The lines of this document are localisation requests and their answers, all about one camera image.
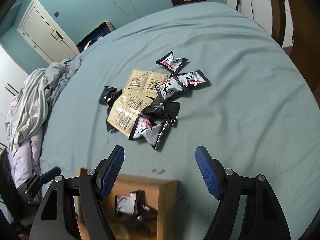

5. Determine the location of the far black white snack packet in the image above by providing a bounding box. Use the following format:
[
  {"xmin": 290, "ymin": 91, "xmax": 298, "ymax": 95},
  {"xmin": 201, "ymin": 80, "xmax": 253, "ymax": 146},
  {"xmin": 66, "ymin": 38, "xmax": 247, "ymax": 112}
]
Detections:
[{"xmin": 155, "ymin": 51, "xmax": 188, "ymax": 74}]

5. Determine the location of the white wardrobe left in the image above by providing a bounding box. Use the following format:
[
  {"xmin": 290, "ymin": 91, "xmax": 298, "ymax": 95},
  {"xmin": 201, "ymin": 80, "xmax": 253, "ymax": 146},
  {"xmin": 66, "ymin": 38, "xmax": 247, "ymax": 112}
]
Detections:
[{"xmin": 0, "ymin": 46, "xmax": 28, "ymax": 149}]

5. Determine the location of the beige snack sachet pair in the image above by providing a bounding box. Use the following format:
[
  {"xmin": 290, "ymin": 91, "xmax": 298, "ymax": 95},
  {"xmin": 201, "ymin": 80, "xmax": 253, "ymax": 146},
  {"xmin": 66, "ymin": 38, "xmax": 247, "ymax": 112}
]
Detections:
[
  {"xmin": 106, "ymin": 91, "xmax": 153, "ymax": 140},
  {"xmin": 124, "ymin": 69, "xmax": 168, "ymax": 99}
]

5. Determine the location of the brown wooden furniture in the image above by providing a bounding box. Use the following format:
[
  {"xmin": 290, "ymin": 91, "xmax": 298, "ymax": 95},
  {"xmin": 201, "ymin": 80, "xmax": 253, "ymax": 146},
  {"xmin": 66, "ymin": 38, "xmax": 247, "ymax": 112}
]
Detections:
[{"xmin": 271, "ymin": 0, "xmax": 319, "ymax": 92}]

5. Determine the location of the near black white snack packet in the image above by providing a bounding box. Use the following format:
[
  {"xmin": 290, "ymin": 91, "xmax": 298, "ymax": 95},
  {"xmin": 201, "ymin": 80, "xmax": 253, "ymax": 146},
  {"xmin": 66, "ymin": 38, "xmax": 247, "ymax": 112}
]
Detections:
[{"xmin": 129, "ymin": 115, "xmax": 169, "ymax": 151}]

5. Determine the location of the black foil snack packet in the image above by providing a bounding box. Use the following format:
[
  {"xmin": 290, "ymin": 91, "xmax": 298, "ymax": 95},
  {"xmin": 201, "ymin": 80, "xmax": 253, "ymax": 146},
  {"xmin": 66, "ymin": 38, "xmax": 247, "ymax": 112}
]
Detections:
[{"xmin": 142, "ymin": 95, "xmax": 181, "ymax": 127}]

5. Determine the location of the middle black white snack packet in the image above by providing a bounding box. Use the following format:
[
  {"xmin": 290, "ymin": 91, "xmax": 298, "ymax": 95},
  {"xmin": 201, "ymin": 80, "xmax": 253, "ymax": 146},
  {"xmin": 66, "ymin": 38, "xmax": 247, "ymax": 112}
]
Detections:
[{"xmin": 155, "ymin": 76, "xmax": 187, "ymax": 101}]

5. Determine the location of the snack packet inside box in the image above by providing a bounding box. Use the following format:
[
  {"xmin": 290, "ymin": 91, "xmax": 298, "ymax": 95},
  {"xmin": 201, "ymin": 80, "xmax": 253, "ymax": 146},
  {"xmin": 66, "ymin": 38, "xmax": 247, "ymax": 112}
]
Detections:
[{"xmin": 115, "ymin": 190, "xmax": 141, "ymax": 218}]

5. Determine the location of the lilac duvet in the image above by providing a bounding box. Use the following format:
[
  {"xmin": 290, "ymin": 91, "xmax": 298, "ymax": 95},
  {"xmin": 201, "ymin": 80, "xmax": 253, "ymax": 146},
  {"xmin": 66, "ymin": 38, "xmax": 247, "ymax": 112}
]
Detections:
[{"xmin": 4, "ymin": 97, "xmax": 45, "ymax": 189}]

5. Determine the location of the brown cardboard box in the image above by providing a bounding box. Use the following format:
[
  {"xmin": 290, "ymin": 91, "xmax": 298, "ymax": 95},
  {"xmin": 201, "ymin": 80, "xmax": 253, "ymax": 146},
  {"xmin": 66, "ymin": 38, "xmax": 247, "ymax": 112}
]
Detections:
[{"xmin": 76, "ymin": 167, "xmax": 179, "ymax": 240}]

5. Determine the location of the teal bed sheet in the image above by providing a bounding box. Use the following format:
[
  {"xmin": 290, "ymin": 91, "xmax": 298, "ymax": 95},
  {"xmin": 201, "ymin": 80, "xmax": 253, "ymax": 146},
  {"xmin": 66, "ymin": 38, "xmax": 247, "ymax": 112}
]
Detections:
[{"xmin": 40, "ymin": 2, "xmax": 319, "ymax": 239}]

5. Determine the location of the crumpled grey blanket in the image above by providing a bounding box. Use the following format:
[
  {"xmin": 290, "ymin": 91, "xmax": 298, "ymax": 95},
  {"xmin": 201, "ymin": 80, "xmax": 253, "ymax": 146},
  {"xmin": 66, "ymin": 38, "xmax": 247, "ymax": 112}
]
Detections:
[{"xmin": 6, "ymin": 57, "xmax": 81, "ymax": 155}]

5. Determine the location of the white wardrobe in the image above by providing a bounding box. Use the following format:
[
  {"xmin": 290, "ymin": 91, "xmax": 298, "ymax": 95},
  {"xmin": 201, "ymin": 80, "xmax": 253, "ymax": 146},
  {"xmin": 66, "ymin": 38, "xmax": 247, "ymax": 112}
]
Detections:
[
  {"xmin": 0, "ymin": 46, "xmax": 28, "ymax": 149},
  {"xmin": 221, "ymin": 0, "xmax": 295, "ymax": 48}
]

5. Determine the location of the dark navy framed bedside item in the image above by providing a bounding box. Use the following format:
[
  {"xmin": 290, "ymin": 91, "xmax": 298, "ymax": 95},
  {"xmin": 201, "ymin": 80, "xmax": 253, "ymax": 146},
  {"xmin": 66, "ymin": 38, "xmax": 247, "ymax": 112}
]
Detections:
[{"xmin": 76, "ymin": 21, "xmax": 114, "ymax": 53}]

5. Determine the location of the black white snack packet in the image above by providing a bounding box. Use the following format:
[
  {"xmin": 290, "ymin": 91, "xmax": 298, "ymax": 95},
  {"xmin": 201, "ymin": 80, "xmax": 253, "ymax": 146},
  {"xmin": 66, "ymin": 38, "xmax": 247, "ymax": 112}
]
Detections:
[
  {"xmin": 129, "ymin": 115, "xmax": 169, "ymax": 151},
  {"xmin": 155, "ymin": 76, "xmax": 187, "ymax": 101},
  {"xmin": 177, "ymin": 69, "xmax": 210, "ymax": 89},
  {"xmin": 155, "ymin": 51, "xmax": 188, "ymax": 74}
]

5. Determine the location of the left small black snack packet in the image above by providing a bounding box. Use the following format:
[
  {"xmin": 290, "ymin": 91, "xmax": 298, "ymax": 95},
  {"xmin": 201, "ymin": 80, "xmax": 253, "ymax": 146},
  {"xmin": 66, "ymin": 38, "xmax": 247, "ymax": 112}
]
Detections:
[{"xmin": 99, "ymin": 86, "xmax": 123, "ymax": 107}]

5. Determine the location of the white bedroom door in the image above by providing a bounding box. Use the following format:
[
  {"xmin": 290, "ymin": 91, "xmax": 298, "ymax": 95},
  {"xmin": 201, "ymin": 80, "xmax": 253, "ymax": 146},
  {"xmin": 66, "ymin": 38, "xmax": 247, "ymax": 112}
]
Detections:
[{"xmin": 17, "ymin": 0, "xmax": 80, "ymax": 64}]

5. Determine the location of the white wardrobe right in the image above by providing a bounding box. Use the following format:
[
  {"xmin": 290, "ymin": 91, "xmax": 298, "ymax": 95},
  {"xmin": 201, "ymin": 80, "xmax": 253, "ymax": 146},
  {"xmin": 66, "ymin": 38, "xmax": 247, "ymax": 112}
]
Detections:
[{"xmin": 221, "ymin": 0, "xmax": 295, "ymax": 48}]

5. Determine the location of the right black white snack packet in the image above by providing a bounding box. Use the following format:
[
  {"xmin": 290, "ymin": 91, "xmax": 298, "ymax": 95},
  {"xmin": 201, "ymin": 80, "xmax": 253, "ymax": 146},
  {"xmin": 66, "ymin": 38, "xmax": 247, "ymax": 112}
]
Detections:
[{"xmin": 177, "ymin": 69, "xmax": 210, "ymax": 89}]

